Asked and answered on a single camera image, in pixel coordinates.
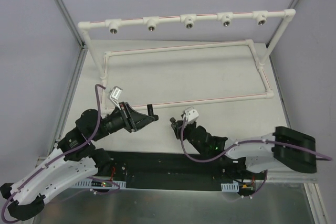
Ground black L-shaped faucet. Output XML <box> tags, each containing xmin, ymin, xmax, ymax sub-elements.
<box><xmin>147</xmin><ymin>104</ymin><xmax>159</xmax><ymax>121</ymax></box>

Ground black faucet valve handle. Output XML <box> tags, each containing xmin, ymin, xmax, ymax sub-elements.
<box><xmin>170</xmin><ymin>117</ymin><xmax>180</xmax><ymax>129</ymax></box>

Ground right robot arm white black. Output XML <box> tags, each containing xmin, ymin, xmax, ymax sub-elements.
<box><xmin>170</xmin><ymin>118</ymin><xmax>317</xmax><ymax>179</ymax></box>

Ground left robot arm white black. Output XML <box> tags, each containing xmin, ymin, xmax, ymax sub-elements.
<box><xmin>1</xmin><ymin>102</ymin><xmax>159</xmax><ymax>223</ymax></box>

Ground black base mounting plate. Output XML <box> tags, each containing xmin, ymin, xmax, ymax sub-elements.
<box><xmin>49</xmin><ymin>148</ymin><xmax>266</xmax><ymax>190</ymax></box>

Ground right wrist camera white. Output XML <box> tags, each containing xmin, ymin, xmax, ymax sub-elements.
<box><xmin>182</xmin><ymin>107</ymin><xmax>199</xmax><ymax>124</ymax></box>

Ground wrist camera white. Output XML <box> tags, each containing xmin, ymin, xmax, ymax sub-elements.
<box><xmin>107</xmin><ymin>86</ymin><xmax>123</xmax><ymax>110</ymax></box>
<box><xmin>182</xmin><ymin>107</ymin><xmax>199</xmax><ymax>124</ymax></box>

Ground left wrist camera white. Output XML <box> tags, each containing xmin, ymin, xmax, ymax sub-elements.
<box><xmin>107</xmin><ymin>86</ymin><xmax>123</xmax><ymax>110</ymax></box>

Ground right white cable duct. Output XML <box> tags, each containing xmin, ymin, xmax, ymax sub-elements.
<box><xmin>220</xmin><ymin>182</ymin><xmax>239</xmax><ymax>193</ymax></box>

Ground white cable duct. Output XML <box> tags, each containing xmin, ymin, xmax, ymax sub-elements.
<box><xmin>72</xmin><ymin>178</ymin><xmax>127</xmax><ymax>189</ymax></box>
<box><xmin>220</xmin><ymin>182</ymin><xmax>239</xmax><ymax>193</ymax></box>

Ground left aluminium frame post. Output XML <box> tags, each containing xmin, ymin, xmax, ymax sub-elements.
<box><xmin>48</xmin><ymin>0</ymin><xmax>87</xmax><ymax>153</ymax></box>

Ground left white cable duct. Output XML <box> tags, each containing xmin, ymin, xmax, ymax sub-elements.
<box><xmin>72</xmin><ymin>178</ymin><xmax>127</xmax><ymax>189</ymax></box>

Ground white PVC pipe frame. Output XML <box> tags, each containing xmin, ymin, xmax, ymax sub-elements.
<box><xmin>77</xmin><ymin>8</ymin><xmax>296</xmax><ymax>109</ymax></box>

